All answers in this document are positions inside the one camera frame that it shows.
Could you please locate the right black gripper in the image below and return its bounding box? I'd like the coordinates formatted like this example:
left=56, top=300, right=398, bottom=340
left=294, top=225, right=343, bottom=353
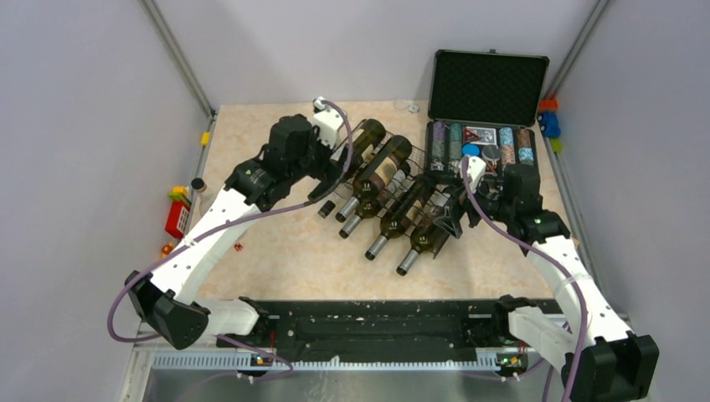
left=434, top=173, right=516, bottom=238

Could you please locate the green wine bottle back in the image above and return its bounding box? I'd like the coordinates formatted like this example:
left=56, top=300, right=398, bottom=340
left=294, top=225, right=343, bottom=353
left=396, top=186, right=455, bottom=276

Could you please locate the green wine bottle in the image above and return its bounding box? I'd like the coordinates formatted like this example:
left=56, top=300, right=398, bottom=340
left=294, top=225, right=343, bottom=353
left=396, top=186, right=455, bottom=276
left=338, top=198, right=386, bottom=239
left=364, top=173, right=436, bottom=260
left=335, top=135, right=413, bottom=223

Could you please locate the green wine bottle front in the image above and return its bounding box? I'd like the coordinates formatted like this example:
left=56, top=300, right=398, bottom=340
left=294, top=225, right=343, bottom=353
left=338, top=198, right=386, bottom=239

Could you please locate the dark bottle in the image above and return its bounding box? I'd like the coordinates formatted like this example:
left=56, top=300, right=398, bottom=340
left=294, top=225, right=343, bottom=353
left=343, top=119, right=386, bottom=180

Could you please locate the black wire wine rack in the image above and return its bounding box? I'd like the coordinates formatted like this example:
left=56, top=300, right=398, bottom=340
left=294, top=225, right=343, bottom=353
left=324, top=119, right=478, bottom=260

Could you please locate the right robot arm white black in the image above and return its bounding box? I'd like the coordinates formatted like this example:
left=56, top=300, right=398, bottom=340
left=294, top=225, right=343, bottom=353
left=435, top=157, right=660, bottom=401

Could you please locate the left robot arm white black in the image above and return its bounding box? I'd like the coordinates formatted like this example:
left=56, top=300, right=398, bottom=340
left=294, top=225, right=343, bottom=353
left=122, top=109, right=354, bottom=350

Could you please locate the clear round bottle left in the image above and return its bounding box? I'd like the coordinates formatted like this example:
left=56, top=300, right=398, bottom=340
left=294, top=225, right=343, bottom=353
left=191, top=178, right=215, bottom=214

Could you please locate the small clear glass lid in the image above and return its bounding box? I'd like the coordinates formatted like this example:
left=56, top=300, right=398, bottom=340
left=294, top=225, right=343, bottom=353
left=393, top=99, right=419, bottom=114

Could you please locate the black poker chip case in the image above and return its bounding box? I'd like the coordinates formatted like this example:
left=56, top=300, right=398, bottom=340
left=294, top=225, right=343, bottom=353
left=424, top=49, right=549, bottom=183

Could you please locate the blue orange toy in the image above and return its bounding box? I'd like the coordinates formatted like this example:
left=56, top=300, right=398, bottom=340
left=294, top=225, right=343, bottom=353
left=537, top=98, right=563, bottom=153

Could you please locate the red toy block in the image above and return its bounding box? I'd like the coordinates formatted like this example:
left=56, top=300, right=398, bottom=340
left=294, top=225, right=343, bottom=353
left=164, top=186, right=192, bottom=240

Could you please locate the yellow toy car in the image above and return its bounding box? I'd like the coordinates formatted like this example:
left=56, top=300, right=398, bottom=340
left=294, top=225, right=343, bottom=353
left=161, top=242, right=175, bottom=258

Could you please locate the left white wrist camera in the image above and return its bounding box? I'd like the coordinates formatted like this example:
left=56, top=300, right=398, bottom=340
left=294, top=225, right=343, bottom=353
left=309, top=96, right=344, bottom=150

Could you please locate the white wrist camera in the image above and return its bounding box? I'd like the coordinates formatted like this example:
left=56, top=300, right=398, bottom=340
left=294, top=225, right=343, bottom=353
left=309, top=96, right=344, bottom=150
left=460, top=156, right=487, bottom=193

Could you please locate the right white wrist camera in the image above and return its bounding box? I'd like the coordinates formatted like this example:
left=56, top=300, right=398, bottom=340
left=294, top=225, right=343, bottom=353
left=460, top=156, right=487, bottom=193

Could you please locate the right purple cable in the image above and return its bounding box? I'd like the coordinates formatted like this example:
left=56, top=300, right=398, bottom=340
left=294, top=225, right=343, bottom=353
left=459, top=157, right=589, bottom=402

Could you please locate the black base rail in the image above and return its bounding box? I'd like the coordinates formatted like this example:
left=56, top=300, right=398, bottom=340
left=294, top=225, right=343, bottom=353
left=216, top=298, right=567, bottom=364

